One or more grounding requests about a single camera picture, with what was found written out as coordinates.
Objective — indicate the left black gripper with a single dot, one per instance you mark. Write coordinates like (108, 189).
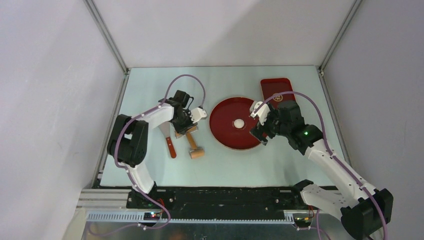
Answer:
(182, 129)

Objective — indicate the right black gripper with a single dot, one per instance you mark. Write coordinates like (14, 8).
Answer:
(273, 113)

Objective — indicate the round red plate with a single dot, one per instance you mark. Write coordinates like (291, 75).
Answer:
(221, 123)

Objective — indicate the rectangular red tray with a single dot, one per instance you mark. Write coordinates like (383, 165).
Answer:
(271, 86)

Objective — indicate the wooden double-ended roller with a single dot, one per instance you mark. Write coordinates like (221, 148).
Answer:
(195, 150)

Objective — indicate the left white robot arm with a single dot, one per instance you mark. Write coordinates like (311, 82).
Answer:
(128, 141)

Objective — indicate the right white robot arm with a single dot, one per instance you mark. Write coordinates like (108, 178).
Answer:
(338, 179)

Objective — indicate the white dough ball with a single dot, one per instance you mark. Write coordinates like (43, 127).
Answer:
(239, 123)

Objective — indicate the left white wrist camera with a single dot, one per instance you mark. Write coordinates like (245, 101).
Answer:
(197, 114)

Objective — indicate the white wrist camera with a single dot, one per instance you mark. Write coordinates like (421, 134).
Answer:
(197, 114)
(259, 110)

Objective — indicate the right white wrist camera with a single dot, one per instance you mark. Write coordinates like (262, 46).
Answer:
(259, 110)

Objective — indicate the metal scraper red handle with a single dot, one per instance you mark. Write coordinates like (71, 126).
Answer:
(165, 129)

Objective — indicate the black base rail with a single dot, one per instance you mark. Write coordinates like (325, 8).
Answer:
(220, 203)

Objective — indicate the aluminium frame front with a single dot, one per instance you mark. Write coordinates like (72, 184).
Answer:
(110, 204)

